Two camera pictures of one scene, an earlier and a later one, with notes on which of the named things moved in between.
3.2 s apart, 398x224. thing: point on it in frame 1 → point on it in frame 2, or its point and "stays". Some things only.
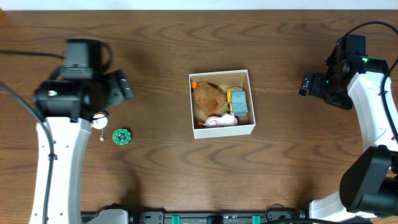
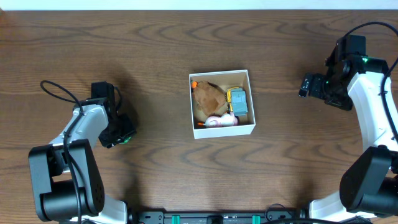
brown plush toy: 209,100 stays
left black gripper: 116,89 → 117,135
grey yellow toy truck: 237,98 stays
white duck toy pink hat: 226,120 stays
